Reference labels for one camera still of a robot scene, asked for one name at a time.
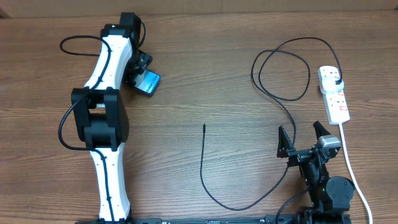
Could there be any blue Samsung smartphone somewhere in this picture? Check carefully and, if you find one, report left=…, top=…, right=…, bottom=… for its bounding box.
left=134, top=70, right=160, bottom=96

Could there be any white power strip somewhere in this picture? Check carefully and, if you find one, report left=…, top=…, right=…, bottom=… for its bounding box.
left=318, top=65, right=350, bottom=125

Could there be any white charger plug adapter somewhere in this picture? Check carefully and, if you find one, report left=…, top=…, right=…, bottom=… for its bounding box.
left=320, top=76, right=345, bottom=94

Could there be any white power strip cord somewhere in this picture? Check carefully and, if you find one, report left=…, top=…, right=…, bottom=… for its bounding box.
left=338, top=123, right=374, bottom=224

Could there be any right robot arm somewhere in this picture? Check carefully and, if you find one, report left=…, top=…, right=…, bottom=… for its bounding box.
left=274, top=121, right=356, bottom=223

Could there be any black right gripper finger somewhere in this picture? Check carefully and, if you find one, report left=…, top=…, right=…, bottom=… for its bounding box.
left=277, top=126, right=295, bottom=157
left=313, top=121, right=331, bottom=139

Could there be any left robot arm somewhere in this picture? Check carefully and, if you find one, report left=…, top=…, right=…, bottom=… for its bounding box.
left=67, top=12, right=160, bottom=223

